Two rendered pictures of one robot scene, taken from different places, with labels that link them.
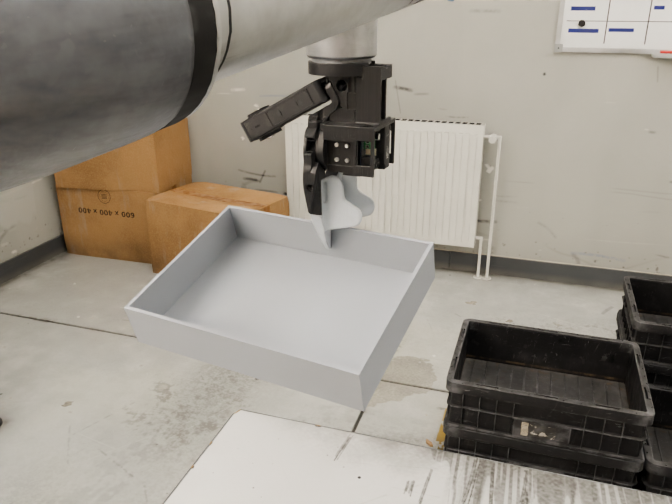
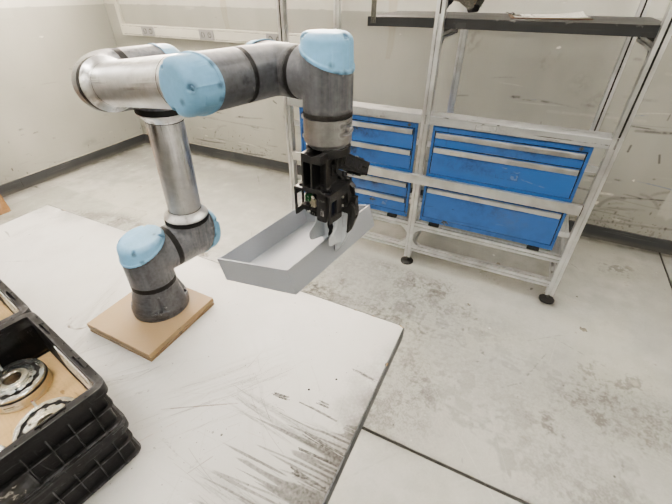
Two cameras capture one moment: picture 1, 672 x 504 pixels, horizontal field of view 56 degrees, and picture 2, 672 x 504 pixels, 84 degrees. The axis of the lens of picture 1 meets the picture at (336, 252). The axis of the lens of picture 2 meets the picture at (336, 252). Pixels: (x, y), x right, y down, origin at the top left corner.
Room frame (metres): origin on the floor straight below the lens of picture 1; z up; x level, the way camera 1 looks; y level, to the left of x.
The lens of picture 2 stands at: (0.80, -0.58, 1.48)
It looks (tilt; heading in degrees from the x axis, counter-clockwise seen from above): 36 degrees down; 98
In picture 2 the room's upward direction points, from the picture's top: straight up
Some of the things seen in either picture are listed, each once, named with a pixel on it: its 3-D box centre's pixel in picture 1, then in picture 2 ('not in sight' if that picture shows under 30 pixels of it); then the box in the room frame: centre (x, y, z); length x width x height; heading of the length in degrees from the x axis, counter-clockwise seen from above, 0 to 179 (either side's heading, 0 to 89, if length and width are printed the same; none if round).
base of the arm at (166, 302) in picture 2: not in sight; (157, 290); (0.19, 0.13, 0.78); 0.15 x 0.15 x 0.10
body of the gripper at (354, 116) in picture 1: (347, 118); (326, 180); (0.70, -0.01, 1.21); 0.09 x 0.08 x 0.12; 67
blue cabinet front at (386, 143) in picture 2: not in sight; (353, 163); (0.59, 1.54, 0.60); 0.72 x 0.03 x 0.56; 162
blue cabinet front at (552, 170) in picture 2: not in sight; (493, 189); (1.35, 1.30, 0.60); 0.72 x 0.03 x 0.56; 162
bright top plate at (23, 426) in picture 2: not in sight; (48, 423); (0.25, -0.30, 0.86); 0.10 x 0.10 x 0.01
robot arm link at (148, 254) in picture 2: not in sight; (148, 255); (0.19, 0.13, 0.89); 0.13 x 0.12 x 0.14; 60
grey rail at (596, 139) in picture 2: not in sight; (427, 117); (0.98, 1.45, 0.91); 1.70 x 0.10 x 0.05; 162
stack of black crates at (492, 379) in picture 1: (535, 444); not in sight; (1.20, -0.46, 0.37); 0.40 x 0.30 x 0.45; 72
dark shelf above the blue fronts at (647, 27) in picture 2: not in sight; (504, 23); (1.28, 1.56, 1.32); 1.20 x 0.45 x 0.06; 162
